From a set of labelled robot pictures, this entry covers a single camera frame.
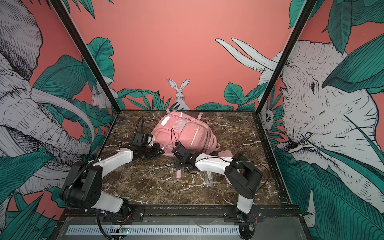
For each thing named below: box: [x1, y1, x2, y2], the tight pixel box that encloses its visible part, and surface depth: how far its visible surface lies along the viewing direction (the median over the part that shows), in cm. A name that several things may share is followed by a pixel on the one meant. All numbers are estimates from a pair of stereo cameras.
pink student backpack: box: [152, 109, 221, 178], surface depth 102 cm
